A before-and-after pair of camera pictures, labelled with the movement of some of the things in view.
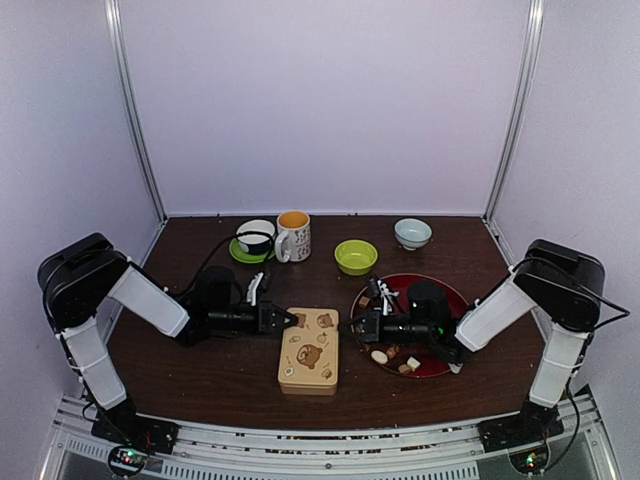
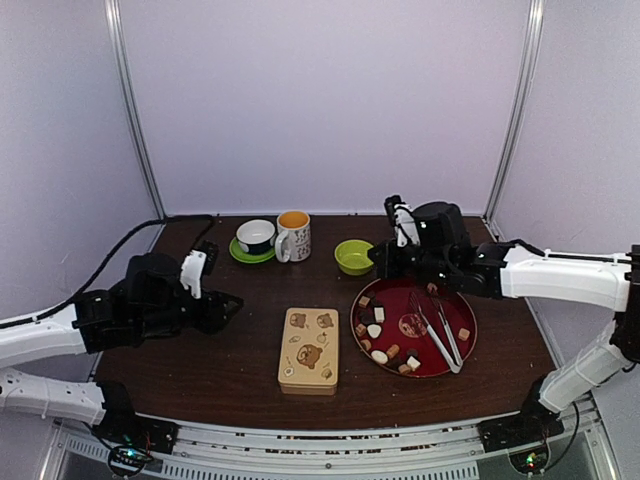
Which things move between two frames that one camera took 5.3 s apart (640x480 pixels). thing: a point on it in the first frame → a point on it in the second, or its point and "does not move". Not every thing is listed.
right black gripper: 372,331 → 387,267
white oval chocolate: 379,356 does not move
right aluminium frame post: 519,103 does not move
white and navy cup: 256,236 does not move
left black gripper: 264,318 → 213,318
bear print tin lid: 308,352 does not move
